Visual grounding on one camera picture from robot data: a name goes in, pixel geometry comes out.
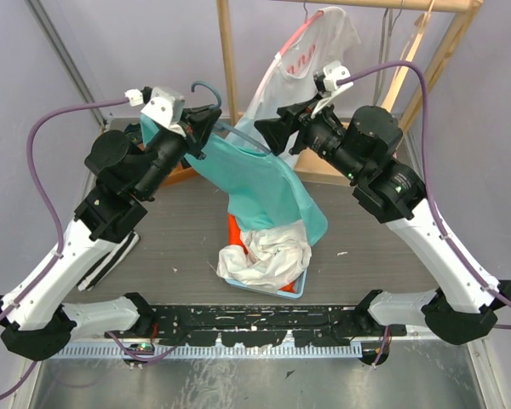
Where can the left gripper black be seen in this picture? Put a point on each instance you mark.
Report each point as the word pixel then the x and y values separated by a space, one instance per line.
pixel 199 123

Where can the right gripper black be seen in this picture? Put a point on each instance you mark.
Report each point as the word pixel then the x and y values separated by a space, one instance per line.
pixel 294 117

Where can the grey blue hanger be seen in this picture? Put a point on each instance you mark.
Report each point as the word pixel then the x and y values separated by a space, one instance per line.
pixel 220 125

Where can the teal t shirt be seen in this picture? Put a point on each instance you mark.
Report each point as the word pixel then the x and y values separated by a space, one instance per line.
pixel 264 192

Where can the orange t shirt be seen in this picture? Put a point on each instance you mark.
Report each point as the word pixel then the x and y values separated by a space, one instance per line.
pixel 234 238

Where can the pink hanger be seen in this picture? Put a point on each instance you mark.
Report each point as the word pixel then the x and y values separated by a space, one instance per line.
pixel 308 20

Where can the white t shirt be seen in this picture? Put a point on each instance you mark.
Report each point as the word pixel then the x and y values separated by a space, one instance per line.
pixel 276 256

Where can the grey metal hanger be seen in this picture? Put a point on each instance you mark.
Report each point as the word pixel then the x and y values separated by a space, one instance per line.
pixel 388 24

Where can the beige wooden hanger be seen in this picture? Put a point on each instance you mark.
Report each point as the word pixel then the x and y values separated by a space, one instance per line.
pixel 408 53

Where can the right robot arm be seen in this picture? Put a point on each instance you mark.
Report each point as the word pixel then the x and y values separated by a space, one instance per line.
pixel 462 308

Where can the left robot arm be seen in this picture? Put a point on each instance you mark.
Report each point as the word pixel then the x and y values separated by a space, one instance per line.
pixel 37 322

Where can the wooden clothes rack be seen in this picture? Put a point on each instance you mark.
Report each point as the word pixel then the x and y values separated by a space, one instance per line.
pixel 309 167

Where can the wooden compartment tray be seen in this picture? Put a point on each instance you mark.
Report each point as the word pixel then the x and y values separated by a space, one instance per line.
pixel 180 173

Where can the light blue plastic basket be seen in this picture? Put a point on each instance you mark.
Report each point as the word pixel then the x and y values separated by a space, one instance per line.
pixel 265 289

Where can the black white striped cloth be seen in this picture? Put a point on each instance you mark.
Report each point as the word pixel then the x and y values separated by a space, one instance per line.
pixel 108 262

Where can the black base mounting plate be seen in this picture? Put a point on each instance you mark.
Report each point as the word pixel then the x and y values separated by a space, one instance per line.
pixel 260 325

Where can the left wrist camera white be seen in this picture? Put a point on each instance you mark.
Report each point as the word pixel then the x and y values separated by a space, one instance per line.
pixel 165 106

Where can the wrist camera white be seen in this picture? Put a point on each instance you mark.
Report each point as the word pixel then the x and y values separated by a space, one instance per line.
pixel 165 106
pixel 329 84

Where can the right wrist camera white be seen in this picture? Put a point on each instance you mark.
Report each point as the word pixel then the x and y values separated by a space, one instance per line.
pixel 329 84

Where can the aluminium frame rail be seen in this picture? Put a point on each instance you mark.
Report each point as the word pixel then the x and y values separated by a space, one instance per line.
pixel 131 316

